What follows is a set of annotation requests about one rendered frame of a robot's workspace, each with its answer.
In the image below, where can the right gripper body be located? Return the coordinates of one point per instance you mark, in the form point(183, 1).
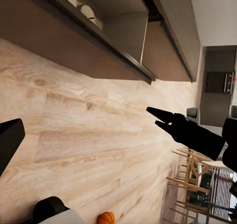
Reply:
point(187, 133)

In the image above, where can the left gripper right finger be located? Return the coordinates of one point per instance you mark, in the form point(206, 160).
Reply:
point(229, 133)

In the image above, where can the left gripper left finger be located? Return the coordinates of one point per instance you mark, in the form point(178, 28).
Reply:
point(11, 135)

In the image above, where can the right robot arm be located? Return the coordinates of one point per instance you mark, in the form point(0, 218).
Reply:
point(187, 131)

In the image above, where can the pumpkin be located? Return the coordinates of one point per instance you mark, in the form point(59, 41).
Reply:
point(106, 218)

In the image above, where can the oven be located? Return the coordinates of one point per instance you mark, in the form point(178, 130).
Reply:
point(220, 82)

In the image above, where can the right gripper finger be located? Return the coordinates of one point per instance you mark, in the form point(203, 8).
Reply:
point(163, 125)
point(165, 116)

